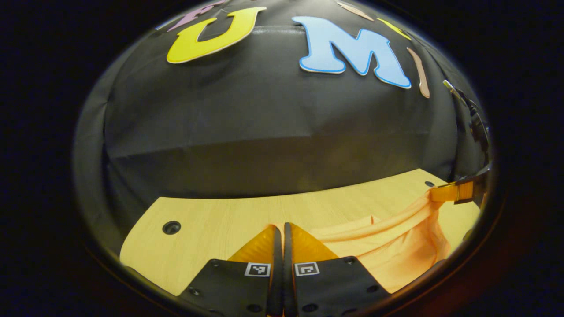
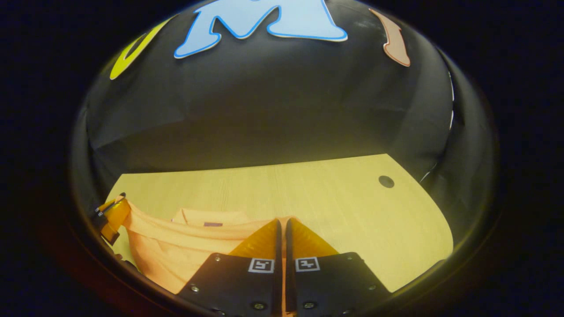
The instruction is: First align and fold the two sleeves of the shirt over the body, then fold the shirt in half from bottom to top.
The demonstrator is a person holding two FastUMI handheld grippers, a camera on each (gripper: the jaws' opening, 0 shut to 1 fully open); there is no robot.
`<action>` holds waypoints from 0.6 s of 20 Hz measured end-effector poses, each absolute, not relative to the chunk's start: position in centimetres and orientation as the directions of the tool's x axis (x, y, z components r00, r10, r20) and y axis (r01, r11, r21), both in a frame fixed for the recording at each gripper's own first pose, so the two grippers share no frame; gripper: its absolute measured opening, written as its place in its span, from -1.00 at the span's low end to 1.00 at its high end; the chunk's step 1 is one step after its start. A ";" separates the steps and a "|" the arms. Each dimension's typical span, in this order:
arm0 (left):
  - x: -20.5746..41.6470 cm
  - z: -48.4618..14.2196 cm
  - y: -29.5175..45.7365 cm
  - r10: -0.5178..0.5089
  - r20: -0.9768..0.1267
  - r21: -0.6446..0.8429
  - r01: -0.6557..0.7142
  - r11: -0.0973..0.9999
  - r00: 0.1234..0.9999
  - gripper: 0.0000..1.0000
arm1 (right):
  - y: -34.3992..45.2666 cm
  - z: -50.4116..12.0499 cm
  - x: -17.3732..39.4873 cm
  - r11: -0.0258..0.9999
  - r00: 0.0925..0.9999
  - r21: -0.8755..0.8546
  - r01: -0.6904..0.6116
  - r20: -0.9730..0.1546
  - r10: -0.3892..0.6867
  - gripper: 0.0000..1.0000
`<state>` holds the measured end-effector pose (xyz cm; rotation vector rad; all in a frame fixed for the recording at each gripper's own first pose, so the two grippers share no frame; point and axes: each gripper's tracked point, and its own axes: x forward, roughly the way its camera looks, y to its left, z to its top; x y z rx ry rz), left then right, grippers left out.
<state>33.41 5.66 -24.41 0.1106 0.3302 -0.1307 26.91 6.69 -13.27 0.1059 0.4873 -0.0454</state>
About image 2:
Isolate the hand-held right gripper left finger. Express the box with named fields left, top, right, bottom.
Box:
left=176, top=218, right=282, bottom=317

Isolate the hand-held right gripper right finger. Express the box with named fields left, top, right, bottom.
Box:
left=286, top=217, right=390, bottom=317

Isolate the orange polo T-shirt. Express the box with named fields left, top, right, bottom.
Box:
left=123, top=207, right=300, bottom=317

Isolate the black backdrop cloth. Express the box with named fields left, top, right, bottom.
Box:
left=70, top=0, right=494, bottom=194

